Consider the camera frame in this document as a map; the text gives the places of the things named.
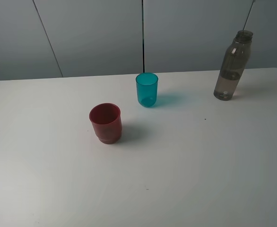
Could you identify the teal transparent plastic cup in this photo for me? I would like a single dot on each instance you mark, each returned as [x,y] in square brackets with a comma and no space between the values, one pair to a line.
[146,84]

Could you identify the smoky transparent water bottle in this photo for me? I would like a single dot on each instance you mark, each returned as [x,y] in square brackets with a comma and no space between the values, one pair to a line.
[234,62]

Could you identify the red plastic cup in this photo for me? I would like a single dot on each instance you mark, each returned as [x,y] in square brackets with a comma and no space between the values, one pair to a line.
[106,121]

